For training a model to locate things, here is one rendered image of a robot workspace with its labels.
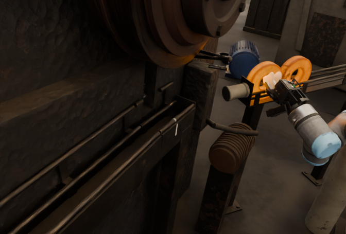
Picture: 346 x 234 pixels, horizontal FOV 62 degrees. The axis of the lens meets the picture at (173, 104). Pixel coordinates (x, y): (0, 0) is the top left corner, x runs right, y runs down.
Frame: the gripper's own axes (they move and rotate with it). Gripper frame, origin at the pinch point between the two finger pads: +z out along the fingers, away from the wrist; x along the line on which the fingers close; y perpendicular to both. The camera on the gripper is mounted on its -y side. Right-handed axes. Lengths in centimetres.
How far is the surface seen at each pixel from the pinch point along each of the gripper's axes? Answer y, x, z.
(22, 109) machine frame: 24, 84, -25
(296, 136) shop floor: -81, -86, 14
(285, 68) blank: 3.3, -8.7, 0.4
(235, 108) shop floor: -95, -62, 57
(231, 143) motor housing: -14.5, 19.8, -18.1
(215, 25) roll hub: 36, 47, -18
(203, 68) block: 8.5, 32.3, -1.8
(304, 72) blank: 1.4, -19.4, -1.0
